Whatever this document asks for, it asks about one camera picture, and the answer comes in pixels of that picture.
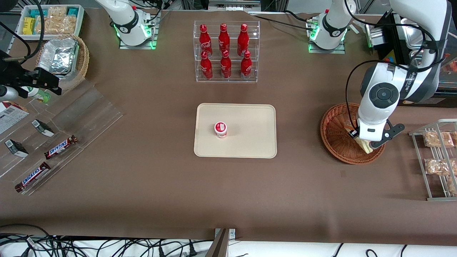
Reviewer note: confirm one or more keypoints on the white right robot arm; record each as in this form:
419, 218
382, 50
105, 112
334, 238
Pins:
125, 18

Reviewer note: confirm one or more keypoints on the beige plastic tray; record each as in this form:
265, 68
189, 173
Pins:
250, 135

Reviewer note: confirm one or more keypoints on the green white small bottle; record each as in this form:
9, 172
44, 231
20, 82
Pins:
37, 94

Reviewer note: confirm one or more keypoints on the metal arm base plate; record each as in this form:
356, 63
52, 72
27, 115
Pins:
314, 48
153, 39

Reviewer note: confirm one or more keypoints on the shiny metal tray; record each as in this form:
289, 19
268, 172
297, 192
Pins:
410, 35

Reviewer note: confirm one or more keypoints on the clear bag of brown snacks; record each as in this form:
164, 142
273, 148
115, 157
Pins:
437, 139
437, 167
452, 185

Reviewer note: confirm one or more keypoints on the round brown wicker basket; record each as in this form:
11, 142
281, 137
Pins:
335, 142

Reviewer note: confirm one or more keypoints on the light tan wicker basket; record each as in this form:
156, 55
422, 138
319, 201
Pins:
83, 60

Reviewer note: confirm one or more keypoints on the red white yogurt cup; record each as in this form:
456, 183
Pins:
221, 129

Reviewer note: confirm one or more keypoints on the yellow snack packet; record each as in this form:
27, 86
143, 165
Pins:
29, 25

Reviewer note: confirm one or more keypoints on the clear acrylic display stand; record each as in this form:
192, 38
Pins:
89, 114

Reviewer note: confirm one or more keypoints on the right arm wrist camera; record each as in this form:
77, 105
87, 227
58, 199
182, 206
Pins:
7, 93

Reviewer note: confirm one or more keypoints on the silver foil container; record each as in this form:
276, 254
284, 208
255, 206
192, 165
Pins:
59, 55

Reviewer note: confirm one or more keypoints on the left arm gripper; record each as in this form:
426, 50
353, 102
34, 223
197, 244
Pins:
352, 134

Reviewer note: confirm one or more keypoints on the black machine with yellow panel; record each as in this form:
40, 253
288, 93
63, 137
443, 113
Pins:
383, 21

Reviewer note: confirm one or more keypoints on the white box with barcode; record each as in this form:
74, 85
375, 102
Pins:
10, 117

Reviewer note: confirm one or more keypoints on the Snickers chocolate bar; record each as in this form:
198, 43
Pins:
33, 177
60, 147

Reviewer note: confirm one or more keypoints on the teal snack packet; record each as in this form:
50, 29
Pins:
73, 11
35, 13

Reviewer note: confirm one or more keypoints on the triangle sandwich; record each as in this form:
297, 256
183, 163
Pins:
364, 146

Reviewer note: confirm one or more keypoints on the clear plastic bag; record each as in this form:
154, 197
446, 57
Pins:
361, 24

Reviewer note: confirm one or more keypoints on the clear acrylic bottle rack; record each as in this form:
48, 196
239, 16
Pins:
234, 76

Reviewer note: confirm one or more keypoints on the aluminium frame profile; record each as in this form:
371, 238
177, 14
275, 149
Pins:
234, 4

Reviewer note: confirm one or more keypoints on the silver metal bracket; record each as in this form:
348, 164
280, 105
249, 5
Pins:
232, 233

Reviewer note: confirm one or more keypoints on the red cola bottle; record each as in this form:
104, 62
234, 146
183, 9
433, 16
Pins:
246, 67
243, 38
206, 67
224, 37
225, 66
204, 39

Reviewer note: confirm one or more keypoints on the small black white box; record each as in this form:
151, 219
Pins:
43, 128
16, 148

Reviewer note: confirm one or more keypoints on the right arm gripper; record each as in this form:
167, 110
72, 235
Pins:
18, 76

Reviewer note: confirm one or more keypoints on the beige cracker bag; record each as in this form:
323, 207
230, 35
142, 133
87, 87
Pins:
59, 25
57, 11

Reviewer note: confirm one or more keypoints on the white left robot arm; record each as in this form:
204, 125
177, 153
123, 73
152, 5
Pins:
421, 14

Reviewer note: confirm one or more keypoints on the white plastic bin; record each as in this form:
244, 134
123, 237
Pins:
80, 21

